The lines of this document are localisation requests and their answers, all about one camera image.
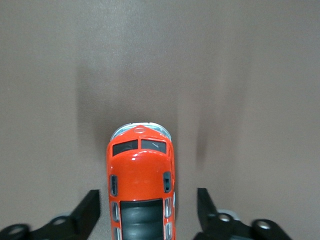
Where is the orange toy bus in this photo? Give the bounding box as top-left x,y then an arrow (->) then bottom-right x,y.
106,122 -> 177,240

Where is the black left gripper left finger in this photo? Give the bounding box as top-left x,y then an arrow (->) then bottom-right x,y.
0,189 -> 102,240

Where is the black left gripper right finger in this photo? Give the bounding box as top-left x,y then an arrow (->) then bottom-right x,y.
193,187 -> 293,240

